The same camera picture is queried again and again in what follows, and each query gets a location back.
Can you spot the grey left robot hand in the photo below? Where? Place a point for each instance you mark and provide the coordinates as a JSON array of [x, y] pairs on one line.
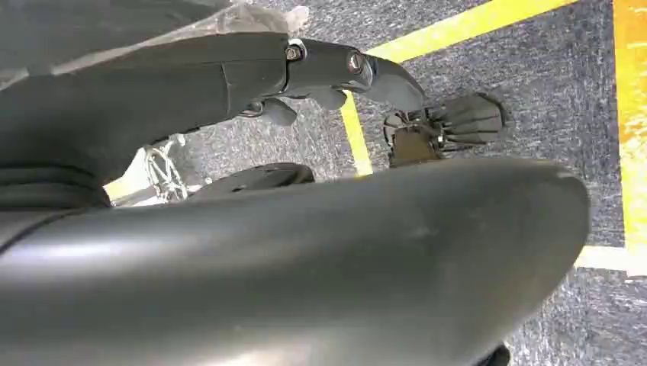
[[313, 262]]

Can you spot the smooth black robot foot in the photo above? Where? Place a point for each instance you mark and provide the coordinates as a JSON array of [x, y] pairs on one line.
[[258, 178]]

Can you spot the short yellow floor tape strip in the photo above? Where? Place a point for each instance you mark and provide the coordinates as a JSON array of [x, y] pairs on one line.
[[358, 144]]

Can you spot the ribbed grey left arm sleeve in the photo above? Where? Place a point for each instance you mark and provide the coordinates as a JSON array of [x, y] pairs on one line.
[[45, 188]]

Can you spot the long yellow floor tape strip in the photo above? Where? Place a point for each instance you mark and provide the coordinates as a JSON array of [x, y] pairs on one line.
[[470, 21]]

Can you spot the white floor tape strip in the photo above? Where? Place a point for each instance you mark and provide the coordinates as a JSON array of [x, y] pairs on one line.
[[609, 258]]

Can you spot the wide orange-yellow floor tape strip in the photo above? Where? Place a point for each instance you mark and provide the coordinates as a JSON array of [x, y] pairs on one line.
[[632, 126]]

